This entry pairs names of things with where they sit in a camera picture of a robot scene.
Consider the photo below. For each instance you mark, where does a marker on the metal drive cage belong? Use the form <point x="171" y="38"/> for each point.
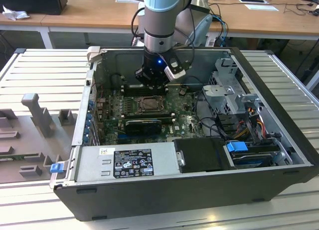
<point x="219" y="93"/>

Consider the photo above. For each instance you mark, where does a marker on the grey parts rack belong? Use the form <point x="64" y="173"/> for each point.
<point x="30" y="140"/>

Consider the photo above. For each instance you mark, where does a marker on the black power supply label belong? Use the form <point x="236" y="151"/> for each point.
<point x="133" y="162"/>

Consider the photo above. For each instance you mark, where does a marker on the RAM slot bank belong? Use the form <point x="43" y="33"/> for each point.
<point x="147" y="114"/>
<point x="132" y="91"/>

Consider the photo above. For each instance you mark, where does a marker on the grey power supply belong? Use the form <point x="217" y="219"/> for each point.
<point x="87" y="162"/>

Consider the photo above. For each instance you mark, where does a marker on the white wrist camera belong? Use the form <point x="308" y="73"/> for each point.
<point x="174" y="74"/>

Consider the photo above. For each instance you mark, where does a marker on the green RAM stick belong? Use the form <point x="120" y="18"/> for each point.
<point x="10" y="158"/>

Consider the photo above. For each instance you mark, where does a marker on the black PC case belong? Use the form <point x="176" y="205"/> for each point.
<point x="149" y="200"/>

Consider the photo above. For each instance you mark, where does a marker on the wooden desk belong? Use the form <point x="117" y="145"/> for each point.
<point x="25" y="21"/>
<point x="261" y="21"/>

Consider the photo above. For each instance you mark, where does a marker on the black plastic shroud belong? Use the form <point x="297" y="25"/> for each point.
<point x="199" y="155"/>

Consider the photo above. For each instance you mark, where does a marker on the hard disk in blue carrier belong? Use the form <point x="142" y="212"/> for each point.
<point x="236" y="147"/>

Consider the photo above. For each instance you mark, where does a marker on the CPU socket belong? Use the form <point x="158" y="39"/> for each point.
<point x="137" y="100"/>

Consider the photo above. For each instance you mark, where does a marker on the blue case latch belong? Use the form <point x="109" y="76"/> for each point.
<point x="56" y="168"/>

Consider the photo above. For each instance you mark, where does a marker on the crumpled white paper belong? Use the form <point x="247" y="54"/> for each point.
<point x="16" y="14"/>

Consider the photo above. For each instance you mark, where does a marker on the black computer box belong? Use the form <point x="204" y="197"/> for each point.
<point x="32" y="2"/>

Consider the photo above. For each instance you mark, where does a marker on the coin cell battery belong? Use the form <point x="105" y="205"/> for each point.
<point x="183" y="90"/>

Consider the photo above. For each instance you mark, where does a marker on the green motherboard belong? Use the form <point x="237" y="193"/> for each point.
<point x="184" y="120"/>

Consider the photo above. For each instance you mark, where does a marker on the CPU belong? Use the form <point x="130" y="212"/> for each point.
<point x="151" y="104"/>

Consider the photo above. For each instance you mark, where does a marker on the pale blue teach pendant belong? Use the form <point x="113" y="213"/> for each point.
<point x="203" y="28"/>

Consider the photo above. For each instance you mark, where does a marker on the black graphics card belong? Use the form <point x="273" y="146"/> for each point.
<point x="143" y="127"/>

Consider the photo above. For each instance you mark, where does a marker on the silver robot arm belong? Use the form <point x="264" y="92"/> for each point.
<point x="159" y="21"/>

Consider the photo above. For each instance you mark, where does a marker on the pale blue paper sheet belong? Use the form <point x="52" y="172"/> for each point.
<point x="261" y="7"/>

